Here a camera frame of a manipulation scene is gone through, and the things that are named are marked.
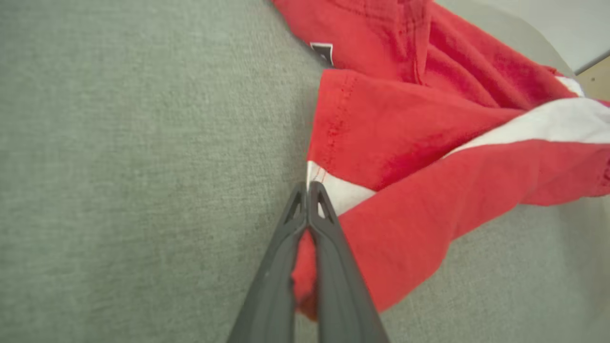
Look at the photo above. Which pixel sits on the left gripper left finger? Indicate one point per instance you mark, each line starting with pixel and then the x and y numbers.
pixel 274 281

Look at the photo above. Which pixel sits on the red shorts with white stripe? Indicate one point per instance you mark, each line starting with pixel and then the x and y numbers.
pixel 410 143

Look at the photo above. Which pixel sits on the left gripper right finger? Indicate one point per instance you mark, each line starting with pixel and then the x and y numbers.
pixel 340 286

